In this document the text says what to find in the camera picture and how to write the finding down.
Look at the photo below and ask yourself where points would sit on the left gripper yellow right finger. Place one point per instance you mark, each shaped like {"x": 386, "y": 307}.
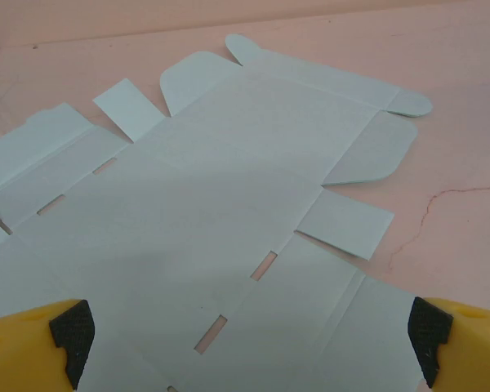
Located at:
{"x": 469, "y": 351}

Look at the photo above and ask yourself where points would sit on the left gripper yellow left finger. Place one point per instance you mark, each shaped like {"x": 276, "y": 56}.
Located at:
{"x": 20, "y": 351}

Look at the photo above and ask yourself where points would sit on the light teal paper box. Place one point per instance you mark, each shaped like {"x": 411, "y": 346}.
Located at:
{"x": 228, "y": 183}

